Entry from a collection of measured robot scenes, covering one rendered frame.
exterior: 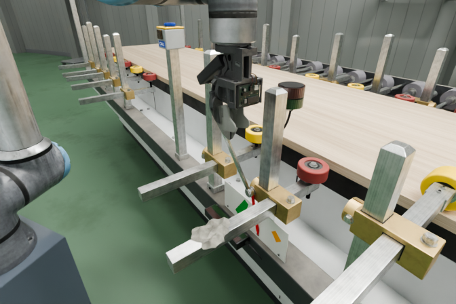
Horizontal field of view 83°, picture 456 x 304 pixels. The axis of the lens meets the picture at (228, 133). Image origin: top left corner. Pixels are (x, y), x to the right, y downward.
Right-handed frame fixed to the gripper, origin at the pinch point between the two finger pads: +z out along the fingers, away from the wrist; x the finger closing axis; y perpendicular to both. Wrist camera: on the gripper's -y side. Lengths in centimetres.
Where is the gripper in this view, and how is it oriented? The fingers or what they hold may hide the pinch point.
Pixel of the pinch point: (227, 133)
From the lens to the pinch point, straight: 59.9
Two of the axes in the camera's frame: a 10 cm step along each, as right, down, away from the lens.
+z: 0.1, 9.0, 4.3
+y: 5.9, 3.4, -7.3
